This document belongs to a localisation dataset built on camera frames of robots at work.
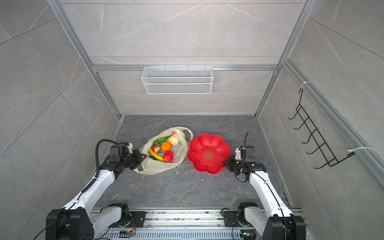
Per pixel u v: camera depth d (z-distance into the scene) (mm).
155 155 945
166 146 972
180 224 730
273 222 408
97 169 569
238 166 718
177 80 1007
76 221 392
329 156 603
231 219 730
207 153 867
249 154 638
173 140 980
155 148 953
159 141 989
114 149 650
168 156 900
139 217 730
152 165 847
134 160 739
